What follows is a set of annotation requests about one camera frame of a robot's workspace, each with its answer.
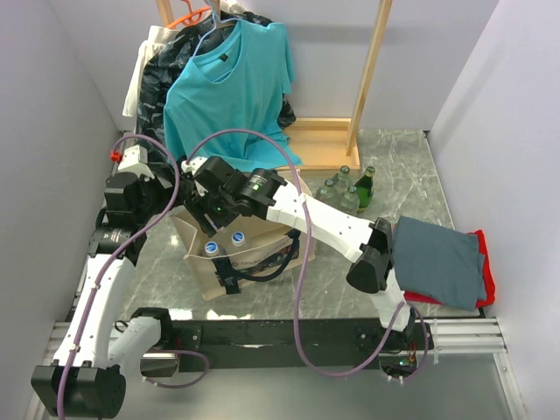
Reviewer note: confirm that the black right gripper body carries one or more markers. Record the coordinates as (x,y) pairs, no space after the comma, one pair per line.
(216,208)

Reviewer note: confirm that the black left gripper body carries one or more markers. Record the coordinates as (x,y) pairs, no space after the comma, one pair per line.
(155,196)

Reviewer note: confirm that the blue-cap water bottle front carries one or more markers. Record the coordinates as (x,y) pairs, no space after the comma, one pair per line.
(239,242)

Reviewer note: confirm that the green Perrier lemon bottle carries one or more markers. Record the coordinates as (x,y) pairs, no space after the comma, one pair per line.
(365,188)

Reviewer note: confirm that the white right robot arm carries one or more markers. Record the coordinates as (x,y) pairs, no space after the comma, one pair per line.
(367,245)

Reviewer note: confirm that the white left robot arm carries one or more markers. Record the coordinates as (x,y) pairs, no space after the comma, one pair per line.
(90,372)

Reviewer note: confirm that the blue-cap water bottle labelled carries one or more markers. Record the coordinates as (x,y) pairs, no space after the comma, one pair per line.
(213,249)

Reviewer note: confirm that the turquoise t-shirt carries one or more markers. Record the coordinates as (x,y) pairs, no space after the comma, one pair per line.
(226,102)

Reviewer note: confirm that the wooden clothes rack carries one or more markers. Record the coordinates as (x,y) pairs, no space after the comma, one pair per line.
(331,143)

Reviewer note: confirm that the dark leaf-print shirt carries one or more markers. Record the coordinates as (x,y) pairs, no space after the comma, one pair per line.
(167,65)

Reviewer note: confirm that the cream hanging garment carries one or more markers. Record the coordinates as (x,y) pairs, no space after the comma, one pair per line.
(158,38)

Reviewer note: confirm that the light blue clothes hanger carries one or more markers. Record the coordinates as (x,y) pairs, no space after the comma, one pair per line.
(217,7)

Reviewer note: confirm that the orange clothes hanger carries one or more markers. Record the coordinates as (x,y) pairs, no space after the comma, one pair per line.
(192,17)

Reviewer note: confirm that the folded grey-blue garment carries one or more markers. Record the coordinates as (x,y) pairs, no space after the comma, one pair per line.
(439,263)

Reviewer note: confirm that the folded red garment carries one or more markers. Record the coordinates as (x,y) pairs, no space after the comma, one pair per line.
(487,277)

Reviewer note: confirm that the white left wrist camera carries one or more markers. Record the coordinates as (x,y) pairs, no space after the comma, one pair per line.
(132,161)

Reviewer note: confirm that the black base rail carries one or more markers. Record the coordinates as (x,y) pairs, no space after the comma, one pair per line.
(334,342)

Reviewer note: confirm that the aluminium extrusion rail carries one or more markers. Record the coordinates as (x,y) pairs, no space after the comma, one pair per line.
(467,336)

